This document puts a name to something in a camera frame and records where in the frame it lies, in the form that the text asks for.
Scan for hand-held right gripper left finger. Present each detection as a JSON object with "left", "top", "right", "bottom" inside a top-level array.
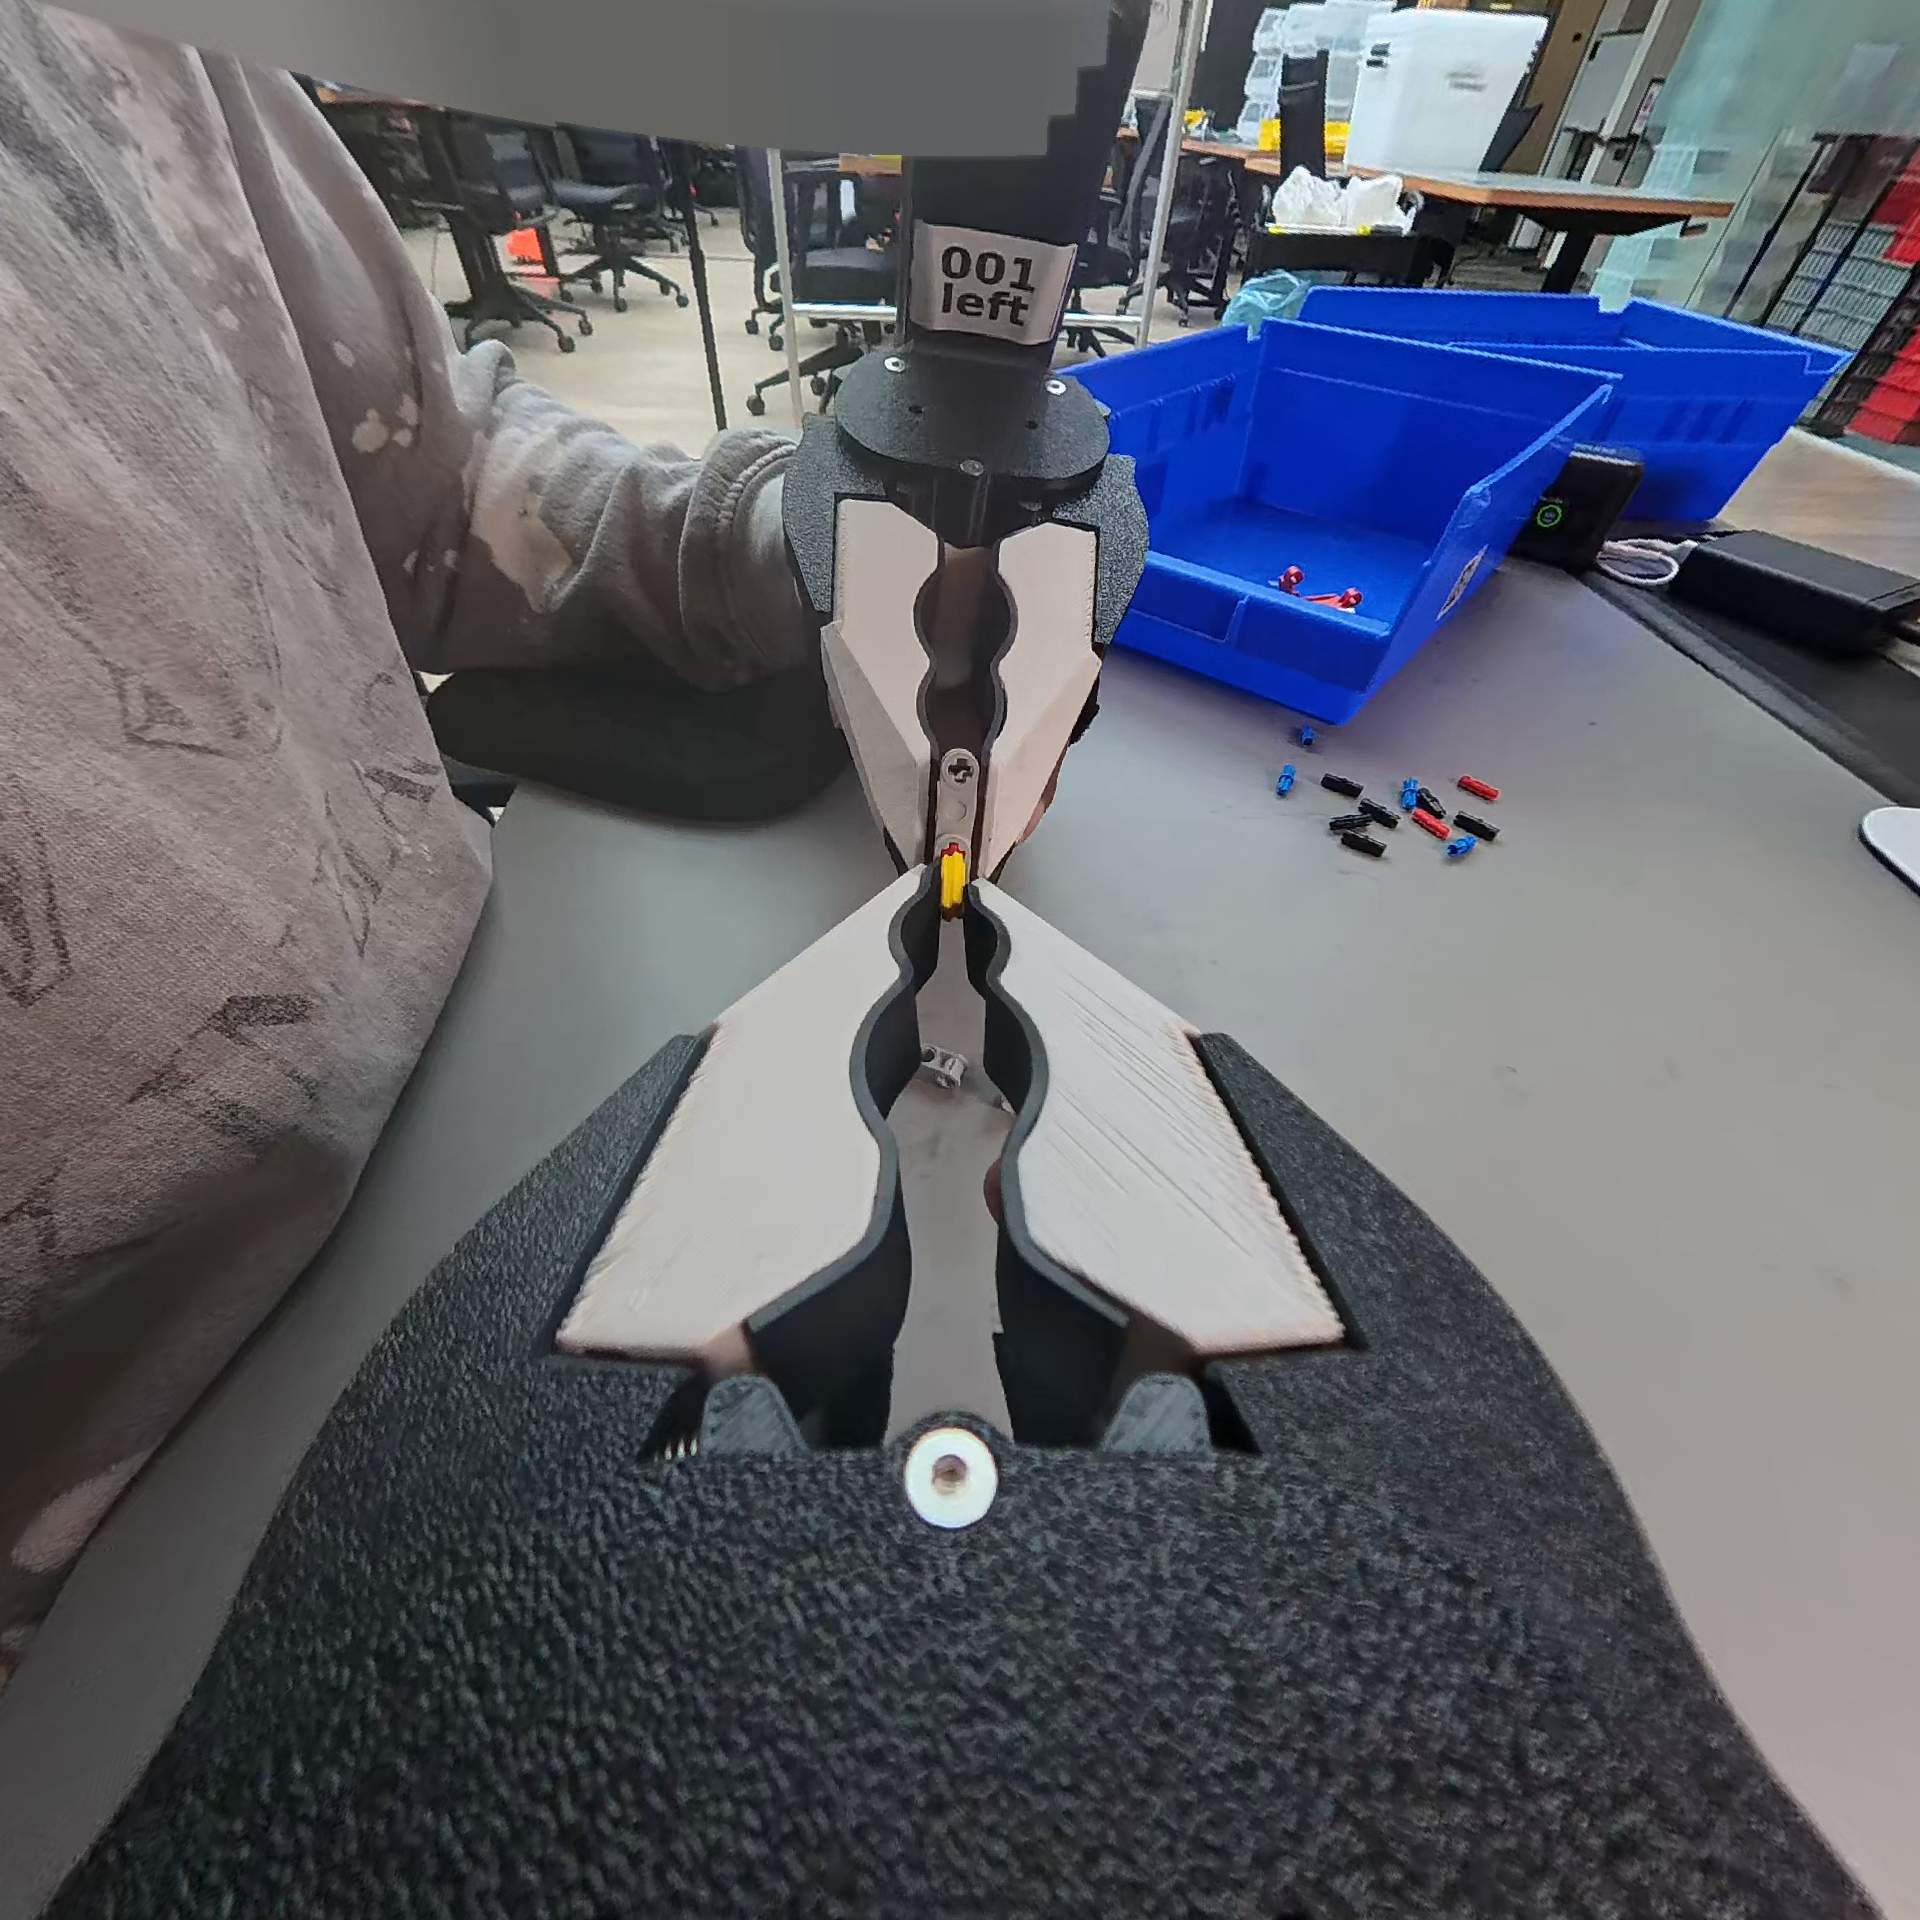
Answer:
[{"left": 555, "top": 871, "right": 945, "bottom": 1453}]

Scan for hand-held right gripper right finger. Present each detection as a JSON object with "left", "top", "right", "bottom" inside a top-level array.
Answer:
[{"left": 960, "top": 881, "right": 1345, "bottom": 1453}]

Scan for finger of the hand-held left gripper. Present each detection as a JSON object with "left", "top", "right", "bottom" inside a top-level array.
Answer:
[
  {"left": 973, "top": 518, "right": 1105, "bottom": 887},
  {"left": 824, "top": 493, "right": 960, "bottom": 874}
]

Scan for group of small brick pins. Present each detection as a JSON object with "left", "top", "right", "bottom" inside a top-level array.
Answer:
[{"left": 1274, "top": 723, "right": 1503, "bottom": 861}]

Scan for person's left forearm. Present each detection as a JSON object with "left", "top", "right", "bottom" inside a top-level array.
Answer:
[{"left": 406, "top": 337, "right": 804, "bottom": 690}]

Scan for grey desk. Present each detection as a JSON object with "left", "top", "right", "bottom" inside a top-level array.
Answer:
[{"left": 0, "top": 557, "right": 1920, "bottom": 1920}]

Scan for black mesh rolling chair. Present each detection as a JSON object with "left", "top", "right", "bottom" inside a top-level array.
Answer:
[
  {"left": 427, "top": 116, "right": 598, "bottom": 354},
  {"left": 741, "top": 148, "right": 902, "bottom": 417},
  {"left": 552, "top": 125, "right": 695, "bottom": 312}
]

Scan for black office chair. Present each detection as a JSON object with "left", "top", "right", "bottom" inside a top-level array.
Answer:
[{"left": 427, "top": 663, "right": 850, "bottom": 823}]

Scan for black stand pole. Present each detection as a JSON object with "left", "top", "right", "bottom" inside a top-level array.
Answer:
[{"left": 676, "top": 144, "right": 733, "bottom": 434}]

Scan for blue plastic bin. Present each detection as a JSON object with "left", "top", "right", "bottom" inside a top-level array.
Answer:
[
  {"left": 1296, "top": 286, "right": 1855, "bottom": 525},
  {"left": 1065, "top": 319, "right": 1618, "bottom": 731}
]

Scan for crumpled white plastic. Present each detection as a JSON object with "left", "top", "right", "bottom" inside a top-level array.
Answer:
[{"left": 1272, "top": 166, "right": 1418, "bottom": 235}]

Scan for small black device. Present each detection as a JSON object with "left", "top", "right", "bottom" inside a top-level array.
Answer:
[{"left": 1508, "top": 445, "right": 1645, "bottom": 568}]

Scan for white storage box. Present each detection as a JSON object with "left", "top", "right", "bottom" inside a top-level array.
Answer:
[{"left": 1343, "top": 7, "right": 1549, "bottom": 177}]

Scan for wooden-top work table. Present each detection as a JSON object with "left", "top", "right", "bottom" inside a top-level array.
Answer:
[{"left": 1183, "top": 135, "right": 1736, "bottom": 296}]

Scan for person's grey patterned sweatshirt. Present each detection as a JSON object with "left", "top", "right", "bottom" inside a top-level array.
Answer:
[{"left": 0, "top": 0, "right": 498, "bottom": 1653}]

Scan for black power adapter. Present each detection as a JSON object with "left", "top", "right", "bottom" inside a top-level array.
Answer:
[{"left": 1669, "top": 530, "right": 1920, "bottom": 656}]

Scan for red storage bins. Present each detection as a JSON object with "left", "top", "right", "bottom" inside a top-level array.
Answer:
[{"left": 1807, "top": 135, "right": 1920, "bottom": 445}]

